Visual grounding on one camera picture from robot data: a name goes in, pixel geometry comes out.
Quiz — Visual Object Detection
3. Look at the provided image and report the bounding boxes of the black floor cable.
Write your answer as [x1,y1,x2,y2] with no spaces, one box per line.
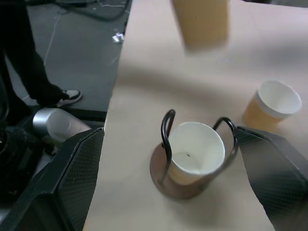
[44,0,132,23]

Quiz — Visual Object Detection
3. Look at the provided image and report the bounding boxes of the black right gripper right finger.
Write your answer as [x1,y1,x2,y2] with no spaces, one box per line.
[232,125,308,231]

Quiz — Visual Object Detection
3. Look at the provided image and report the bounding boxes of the person in black trousers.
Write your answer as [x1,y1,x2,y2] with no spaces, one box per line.
[0,0,84,108]

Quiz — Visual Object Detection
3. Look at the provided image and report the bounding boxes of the black and white sneaker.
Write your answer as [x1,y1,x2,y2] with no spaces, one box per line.
[53,89,83,108]

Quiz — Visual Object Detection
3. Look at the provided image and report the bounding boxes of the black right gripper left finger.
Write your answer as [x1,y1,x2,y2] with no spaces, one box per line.
[0,127,105,231]

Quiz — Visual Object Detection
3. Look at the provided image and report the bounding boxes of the silver robot leg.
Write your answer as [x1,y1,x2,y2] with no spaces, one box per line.
[32,107,92,148]

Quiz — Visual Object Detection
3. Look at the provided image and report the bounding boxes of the orange ribbed paper cup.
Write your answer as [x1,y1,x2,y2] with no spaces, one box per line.
[242,79,302,128]
[166,121,226,185]
[170,0,229,51]

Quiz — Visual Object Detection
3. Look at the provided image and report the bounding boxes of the white paper scrap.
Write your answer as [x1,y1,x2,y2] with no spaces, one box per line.
[112,32,125,44]

